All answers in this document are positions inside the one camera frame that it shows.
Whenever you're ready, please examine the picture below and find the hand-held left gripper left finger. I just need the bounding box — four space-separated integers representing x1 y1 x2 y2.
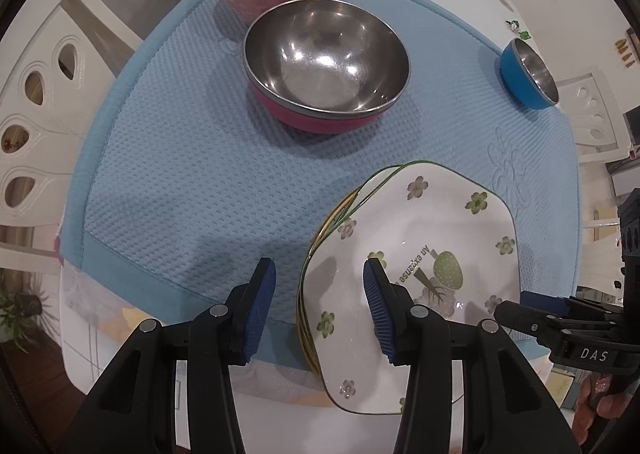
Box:
65 257 277 454

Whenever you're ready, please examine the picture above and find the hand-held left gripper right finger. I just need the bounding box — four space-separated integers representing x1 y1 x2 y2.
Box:
362 257 573 454

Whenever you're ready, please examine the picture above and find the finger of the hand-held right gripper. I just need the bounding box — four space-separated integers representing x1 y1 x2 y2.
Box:
520 291 625 319
493 300 577 351

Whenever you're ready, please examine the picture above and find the person's right hand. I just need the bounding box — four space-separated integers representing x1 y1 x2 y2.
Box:
575 375 622 435

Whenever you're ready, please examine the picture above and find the blue textured table mat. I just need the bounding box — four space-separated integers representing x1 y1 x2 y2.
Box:
59 0 586 387

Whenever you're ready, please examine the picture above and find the white carved chair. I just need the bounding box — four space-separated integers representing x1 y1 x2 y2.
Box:
555 67 636 165
0 0 146 265

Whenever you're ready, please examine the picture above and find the blue steel bowl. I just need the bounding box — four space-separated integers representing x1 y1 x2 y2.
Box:
500 38 560 111

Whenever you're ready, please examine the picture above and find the green potted plant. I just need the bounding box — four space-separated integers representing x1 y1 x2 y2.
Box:
0 279 57 351

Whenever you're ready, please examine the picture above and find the pink steel bowl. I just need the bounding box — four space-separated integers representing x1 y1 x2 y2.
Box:
243 0 411 135

